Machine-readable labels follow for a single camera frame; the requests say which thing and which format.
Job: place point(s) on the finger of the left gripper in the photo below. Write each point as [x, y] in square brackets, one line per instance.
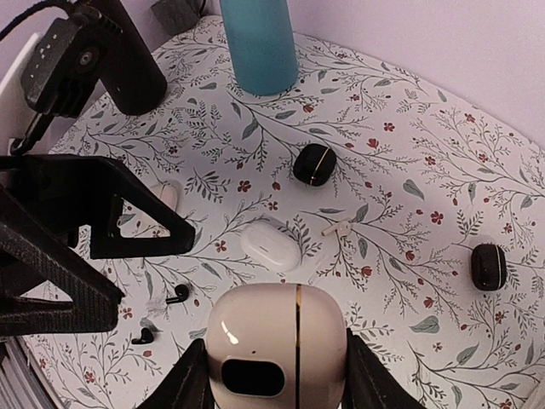
[46, 288]
[126, 219]

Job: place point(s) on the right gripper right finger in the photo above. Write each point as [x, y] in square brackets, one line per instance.
[368, 383]

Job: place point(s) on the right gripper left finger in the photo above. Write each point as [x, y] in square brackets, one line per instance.
[187, 384]

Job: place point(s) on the beige earbud charging case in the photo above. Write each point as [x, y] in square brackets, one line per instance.
[276, 346]

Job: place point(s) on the white stem earbud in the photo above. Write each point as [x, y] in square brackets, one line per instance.
[342, 229]

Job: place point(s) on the small white earbud case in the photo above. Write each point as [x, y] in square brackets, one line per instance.
[168, 192]

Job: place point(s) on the white oval earbud case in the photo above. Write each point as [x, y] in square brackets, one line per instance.
[274, 250]

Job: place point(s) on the black earbud case right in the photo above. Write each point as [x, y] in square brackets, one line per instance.
[488, 267]

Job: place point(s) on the black round earbud case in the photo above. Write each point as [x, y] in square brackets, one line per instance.
[314, 165]

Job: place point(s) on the black earbud lower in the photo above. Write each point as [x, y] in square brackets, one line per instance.
[146, 337]

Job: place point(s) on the black earbud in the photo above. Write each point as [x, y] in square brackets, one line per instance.
[182, 293]
[146, 337]

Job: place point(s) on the black earbud upper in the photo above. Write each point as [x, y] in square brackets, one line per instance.
[182, 293]

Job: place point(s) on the black cylindrical cup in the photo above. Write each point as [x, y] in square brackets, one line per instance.
[132, 77]

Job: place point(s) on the floral patterned table mat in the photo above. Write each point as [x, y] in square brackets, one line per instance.
[423, 176]

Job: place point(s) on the teal cylindrical cup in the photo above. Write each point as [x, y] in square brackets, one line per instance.
[261, 45]

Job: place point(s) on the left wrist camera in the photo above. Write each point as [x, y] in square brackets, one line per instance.
[64, 69]

